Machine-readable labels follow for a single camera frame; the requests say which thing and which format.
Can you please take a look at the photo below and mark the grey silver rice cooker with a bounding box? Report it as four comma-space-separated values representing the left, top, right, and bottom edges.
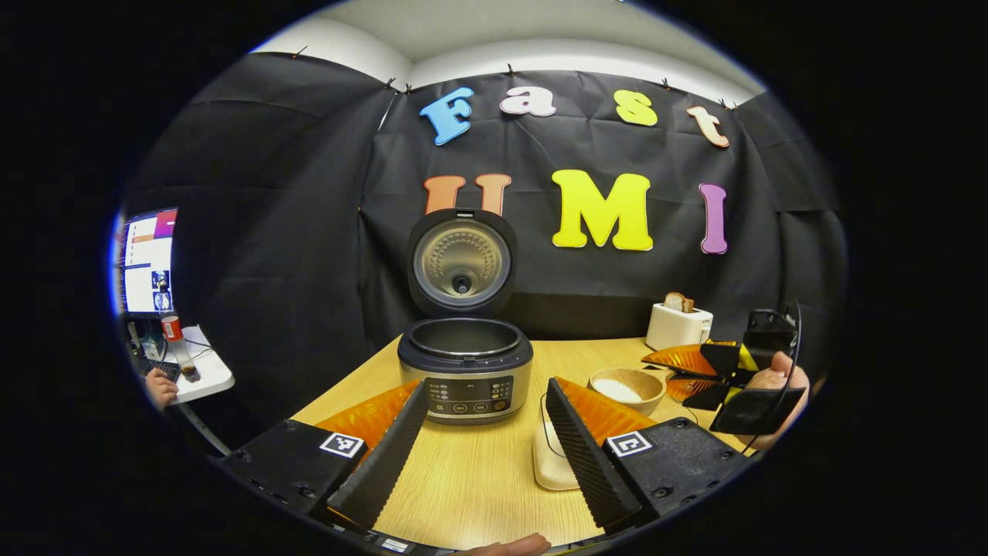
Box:
397, 208, 535, 425

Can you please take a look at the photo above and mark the black keyboard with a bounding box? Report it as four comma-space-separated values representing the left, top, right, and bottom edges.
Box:
135, 355, 182, 383

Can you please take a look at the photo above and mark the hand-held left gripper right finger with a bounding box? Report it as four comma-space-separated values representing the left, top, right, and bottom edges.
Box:
546, 376, 753, 535

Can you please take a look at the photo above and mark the red label bottle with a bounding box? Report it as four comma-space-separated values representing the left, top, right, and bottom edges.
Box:
161, 314, 200, 385

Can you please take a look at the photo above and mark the white rice heap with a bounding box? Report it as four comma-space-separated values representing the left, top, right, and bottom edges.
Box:
533, 421, 581, 491

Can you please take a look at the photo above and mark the white toaster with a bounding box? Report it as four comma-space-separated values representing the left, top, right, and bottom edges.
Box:
645, 303, 714, 352

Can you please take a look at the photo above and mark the clear glass bowl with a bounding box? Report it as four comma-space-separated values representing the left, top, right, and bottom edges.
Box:
531, 390, 587, 493

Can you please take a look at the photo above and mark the computer monitor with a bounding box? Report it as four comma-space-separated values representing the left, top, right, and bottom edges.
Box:
116, 207, 180, 317

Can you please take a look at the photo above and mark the wooden spoon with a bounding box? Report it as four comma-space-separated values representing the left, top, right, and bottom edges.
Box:
587, 367, 680, 418

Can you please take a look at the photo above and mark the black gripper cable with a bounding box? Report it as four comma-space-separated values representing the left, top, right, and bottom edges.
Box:
741, 300, 805, 456

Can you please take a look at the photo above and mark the white side table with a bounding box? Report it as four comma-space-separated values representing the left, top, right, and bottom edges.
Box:
127, 324, 235, 456

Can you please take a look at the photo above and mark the black backdrop cloth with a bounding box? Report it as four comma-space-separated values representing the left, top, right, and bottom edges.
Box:
123, 53, 850, 433

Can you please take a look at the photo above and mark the white rice spoonful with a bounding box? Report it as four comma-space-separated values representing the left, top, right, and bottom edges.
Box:
594, 378, 643, 404

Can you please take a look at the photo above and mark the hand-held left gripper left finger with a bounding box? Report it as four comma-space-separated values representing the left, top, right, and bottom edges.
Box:
210, 381, 430, 534

